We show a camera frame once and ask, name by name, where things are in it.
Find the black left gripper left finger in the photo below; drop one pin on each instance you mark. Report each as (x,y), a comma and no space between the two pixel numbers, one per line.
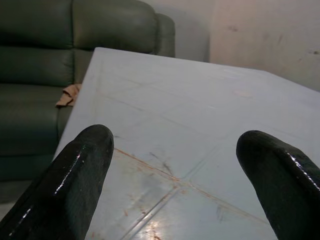
(62,190)

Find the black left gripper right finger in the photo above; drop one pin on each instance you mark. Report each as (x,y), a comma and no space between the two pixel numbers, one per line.
(290,190)

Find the dark green leather sofa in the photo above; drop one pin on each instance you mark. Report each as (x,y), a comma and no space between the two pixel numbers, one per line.
(37,112)

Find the beige crumpled cloth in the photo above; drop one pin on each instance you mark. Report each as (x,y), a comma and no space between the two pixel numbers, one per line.
(68,96)

